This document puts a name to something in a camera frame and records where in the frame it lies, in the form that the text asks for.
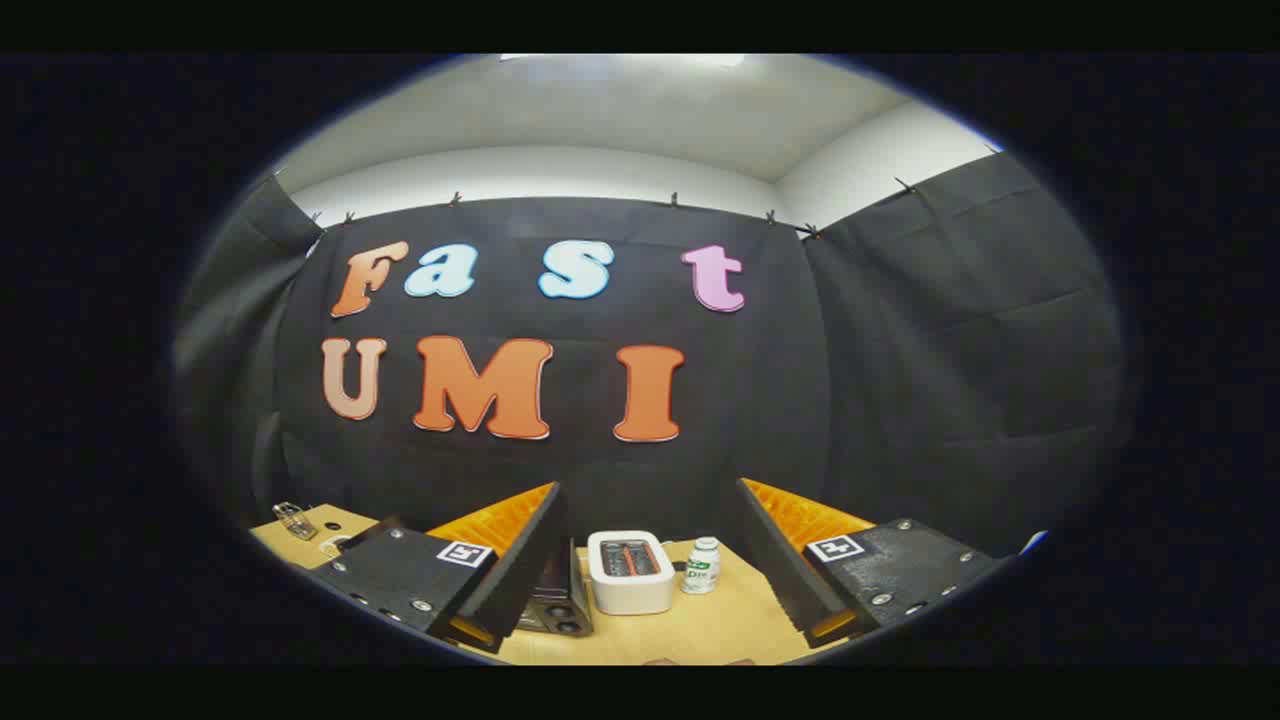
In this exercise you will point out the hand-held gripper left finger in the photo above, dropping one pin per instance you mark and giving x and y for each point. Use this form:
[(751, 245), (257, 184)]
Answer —
[(525, 560)]

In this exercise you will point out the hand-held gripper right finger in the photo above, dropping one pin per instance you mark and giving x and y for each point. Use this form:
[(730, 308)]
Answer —
[(780, 565)]

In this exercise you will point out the black toaster oven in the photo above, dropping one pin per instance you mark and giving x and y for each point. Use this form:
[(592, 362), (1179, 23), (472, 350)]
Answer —
[(556, 605)]

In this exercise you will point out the white bottle green label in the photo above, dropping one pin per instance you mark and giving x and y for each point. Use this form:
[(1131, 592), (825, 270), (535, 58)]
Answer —
[(701, 570)]

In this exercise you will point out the white slot toaster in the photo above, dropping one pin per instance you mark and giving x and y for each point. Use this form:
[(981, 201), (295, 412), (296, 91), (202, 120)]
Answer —
[(630, 575)]

